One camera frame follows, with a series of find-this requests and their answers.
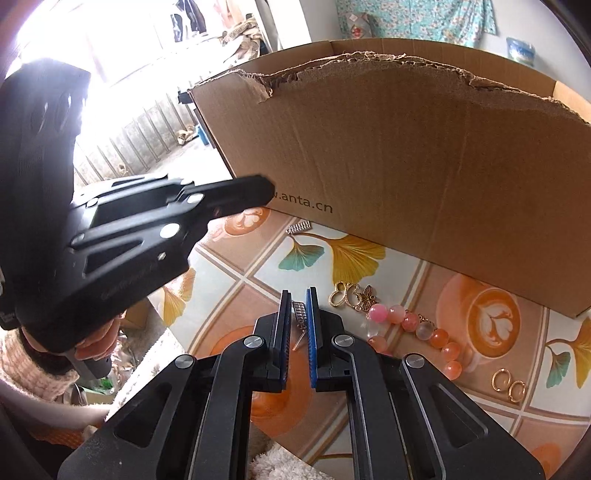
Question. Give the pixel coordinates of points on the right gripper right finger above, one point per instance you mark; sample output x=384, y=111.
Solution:
x=329, y=370

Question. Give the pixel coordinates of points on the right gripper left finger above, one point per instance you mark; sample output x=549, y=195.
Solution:
x=270, y=373

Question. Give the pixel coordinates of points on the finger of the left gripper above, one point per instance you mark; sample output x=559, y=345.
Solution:
x=229, y=197

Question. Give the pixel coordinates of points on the silver rhinestone earring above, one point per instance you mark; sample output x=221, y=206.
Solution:
x=301, y=322

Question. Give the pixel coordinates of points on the gold butterfly clasp charm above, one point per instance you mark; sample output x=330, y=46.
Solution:
x=357, y=297

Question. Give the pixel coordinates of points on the operator left hand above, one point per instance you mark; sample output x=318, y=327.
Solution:
x=101, y=343

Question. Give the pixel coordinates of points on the small silver rhinestone bar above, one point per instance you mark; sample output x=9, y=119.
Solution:
x=299, y=227

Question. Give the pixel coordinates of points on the white fluffy towel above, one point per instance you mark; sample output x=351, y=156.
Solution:
x=277, y=463

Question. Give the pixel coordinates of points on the gold hoop earring pair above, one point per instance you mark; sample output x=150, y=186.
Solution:
x=503, y=382

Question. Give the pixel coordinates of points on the brown cardboard box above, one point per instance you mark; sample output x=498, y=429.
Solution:
x=450, y=154

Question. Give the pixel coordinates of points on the teal floral hanging cloth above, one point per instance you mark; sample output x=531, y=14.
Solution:
x=456, y=22

